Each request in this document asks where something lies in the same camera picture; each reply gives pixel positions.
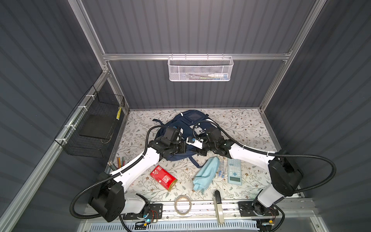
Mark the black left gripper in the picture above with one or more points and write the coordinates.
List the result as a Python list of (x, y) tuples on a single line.
[(179, 146)]

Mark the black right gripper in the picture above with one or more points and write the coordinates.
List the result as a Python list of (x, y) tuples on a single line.
[(205, 146)]

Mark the navy blue backpack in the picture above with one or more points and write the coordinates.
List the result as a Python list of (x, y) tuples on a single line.
[(185, 122)]

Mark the blue pens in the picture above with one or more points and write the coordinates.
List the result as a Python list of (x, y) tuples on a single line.
[(223, 169)]

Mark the light blue pencil case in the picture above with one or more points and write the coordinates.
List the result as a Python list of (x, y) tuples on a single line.
[(206, 174)]

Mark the light blue calculator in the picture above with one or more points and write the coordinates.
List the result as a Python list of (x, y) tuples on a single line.
[(234, 172)]

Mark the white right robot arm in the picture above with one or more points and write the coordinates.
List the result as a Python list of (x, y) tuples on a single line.
[(284, 172)]

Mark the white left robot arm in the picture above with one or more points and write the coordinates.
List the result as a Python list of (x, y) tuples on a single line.
[(108, 193)]

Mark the floral table mat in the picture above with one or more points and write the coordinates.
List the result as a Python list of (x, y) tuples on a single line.
[(244, 125)]

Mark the red gold tin box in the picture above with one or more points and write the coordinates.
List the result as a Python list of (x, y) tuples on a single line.
[(163, 177)]

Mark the colored pencils in cup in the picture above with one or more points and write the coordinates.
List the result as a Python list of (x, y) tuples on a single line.
[(116, 164)]

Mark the black beige box cutter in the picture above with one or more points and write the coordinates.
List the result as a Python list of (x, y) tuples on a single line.
[(218, 207)]

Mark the yellow tag on black basket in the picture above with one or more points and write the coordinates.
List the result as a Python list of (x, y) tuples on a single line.
[(119, 113)]

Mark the markers in white basket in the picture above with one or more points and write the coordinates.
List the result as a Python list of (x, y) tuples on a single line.
[(208, 76)]

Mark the clear tape roll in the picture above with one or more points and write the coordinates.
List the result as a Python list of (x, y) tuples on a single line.
[(183, 205)]

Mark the white wire mesh basket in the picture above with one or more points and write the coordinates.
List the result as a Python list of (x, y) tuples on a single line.
[(179, 66)]

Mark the black wire mesh basket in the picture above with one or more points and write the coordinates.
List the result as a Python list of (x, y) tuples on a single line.
[(93, 128)]

